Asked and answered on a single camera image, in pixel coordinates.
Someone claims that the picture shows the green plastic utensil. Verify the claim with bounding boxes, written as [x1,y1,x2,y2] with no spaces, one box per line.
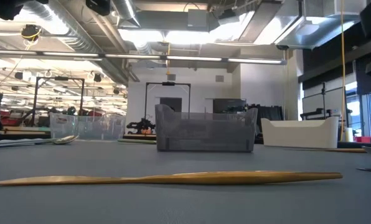
[116,138,157,145]

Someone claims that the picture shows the gold knife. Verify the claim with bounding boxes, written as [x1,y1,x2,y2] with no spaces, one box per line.
[0,170,344,187]

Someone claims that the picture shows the long ceiling light fixture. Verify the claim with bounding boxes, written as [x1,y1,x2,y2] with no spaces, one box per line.
[0,49,288,66]

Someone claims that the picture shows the clear plastic bin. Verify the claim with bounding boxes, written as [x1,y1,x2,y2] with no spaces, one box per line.
[49,112,126,141]

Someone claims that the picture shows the red storage bin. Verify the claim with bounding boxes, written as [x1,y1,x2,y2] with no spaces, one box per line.
[0,110,22,127]

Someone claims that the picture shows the wooden top work table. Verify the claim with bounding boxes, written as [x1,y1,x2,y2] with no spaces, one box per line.
[0,126,52,141]

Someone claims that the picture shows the black computer monitor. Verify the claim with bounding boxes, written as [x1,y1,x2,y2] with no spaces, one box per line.
[212,98,247,114]

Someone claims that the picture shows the dark grey translucent bin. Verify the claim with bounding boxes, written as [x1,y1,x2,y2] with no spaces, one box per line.
[154,103,258,153]

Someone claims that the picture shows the black equipment case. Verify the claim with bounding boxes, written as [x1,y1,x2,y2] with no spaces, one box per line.
[247,105,284,130]

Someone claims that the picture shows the white board panel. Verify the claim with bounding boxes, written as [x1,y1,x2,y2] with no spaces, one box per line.
[302,86,345,121]

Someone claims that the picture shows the white plastic bin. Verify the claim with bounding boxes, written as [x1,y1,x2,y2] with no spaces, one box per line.
[260,116,340,149]

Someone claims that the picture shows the black tripod stand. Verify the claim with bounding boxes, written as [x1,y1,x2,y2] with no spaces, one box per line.
[319,82,327,110]

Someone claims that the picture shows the yellow black cord reel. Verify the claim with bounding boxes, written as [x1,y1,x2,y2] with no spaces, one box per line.
[20,24,42,42]

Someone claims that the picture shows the black camera gantry frame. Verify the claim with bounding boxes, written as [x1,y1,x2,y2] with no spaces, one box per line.
[32,76,85,127]
[144,82,192,121]

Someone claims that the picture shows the yellow hanging cable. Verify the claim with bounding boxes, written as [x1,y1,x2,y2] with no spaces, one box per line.
[339,0,347,141]

